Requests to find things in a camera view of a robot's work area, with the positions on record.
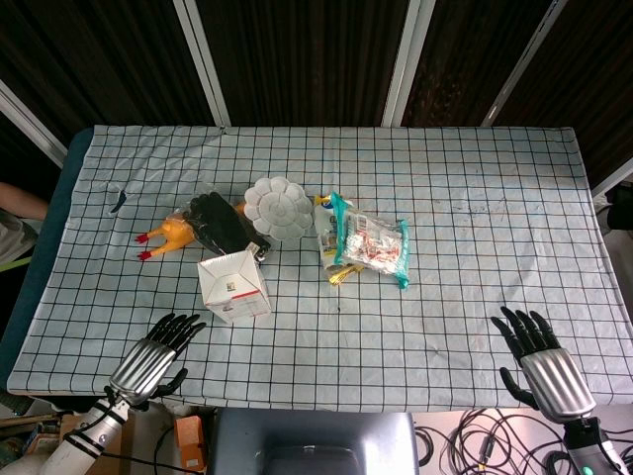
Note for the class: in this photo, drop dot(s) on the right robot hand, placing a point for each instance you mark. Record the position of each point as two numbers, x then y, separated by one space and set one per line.
551 381

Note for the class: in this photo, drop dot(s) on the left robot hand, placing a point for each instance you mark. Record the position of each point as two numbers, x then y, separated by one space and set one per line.
143 363

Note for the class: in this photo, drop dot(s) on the person's forearm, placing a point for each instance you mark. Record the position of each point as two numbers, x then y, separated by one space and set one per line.
22 203

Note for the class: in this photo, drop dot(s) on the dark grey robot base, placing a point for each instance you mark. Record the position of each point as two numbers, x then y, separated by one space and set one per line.
314 443

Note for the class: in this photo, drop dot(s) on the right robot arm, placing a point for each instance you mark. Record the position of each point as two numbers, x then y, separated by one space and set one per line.
591 445

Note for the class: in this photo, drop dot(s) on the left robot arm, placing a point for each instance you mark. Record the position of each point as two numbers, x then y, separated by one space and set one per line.
84 435

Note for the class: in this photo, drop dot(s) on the orange cardboard box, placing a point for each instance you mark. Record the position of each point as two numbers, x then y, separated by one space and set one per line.
190 443

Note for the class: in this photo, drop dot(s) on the white cardboard box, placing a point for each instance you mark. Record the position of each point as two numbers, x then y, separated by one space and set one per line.
232 287

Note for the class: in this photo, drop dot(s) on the yellow rubber chicken toy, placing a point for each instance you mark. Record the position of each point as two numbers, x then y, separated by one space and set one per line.
170 237

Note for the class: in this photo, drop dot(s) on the blue grid tablecloth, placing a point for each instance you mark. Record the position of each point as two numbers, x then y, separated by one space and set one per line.
395 346

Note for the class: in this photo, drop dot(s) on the black packaged item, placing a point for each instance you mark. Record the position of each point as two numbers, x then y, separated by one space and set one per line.
222 225

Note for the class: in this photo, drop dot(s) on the white flower-shaped plate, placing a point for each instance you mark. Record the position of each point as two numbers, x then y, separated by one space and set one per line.
279 209

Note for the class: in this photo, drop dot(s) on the gold foil wrapper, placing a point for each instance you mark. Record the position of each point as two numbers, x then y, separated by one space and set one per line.
344 273

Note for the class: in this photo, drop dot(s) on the teal-edged snack bag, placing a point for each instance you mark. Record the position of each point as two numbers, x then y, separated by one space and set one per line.
373 240

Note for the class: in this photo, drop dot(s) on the white metal frame post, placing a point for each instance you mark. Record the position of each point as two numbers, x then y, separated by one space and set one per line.
613 180
524 62
203 59
29 123
408 62

